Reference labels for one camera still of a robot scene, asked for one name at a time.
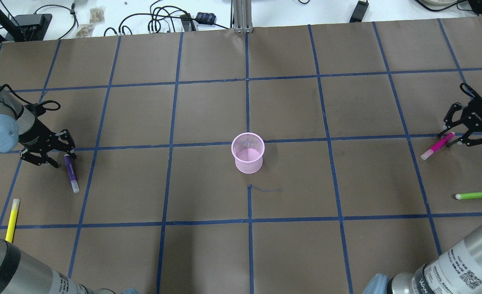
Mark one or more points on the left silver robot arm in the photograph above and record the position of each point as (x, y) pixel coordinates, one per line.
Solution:
(10, 106)

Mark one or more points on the purple marker pen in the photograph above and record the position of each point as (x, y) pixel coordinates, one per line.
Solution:
(68, 160)

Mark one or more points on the yellow marker pen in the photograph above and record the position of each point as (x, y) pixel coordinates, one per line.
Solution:
(12, 221)

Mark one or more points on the aluminium frame post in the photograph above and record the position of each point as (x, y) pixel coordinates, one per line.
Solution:
(241, 16)

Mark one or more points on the pink marker pen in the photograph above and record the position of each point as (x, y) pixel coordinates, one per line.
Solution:
(438, 145)

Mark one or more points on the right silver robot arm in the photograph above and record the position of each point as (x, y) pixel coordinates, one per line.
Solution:
(459, 269)

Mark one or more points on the snack bag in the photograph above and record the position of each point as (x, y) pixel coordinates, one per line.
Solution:
(97, 15)
(85, 30)

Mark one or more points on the black power adapter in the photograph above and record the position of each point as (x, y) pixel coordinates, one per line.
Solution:
(205, 18)

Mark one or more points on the pink mesh cup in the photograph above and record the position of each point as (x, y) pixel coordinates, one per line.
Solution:
(248, 149)

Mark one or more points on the black camera stand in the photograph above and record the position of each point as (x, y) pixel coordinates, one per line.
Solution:
(27, 27)

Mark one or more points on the green marker pen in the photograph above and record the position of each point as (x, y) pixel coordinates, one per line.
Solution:
(468, 196)

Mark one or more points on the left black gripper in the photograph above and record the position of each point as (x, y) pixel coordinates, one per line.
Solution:
(38, 134)

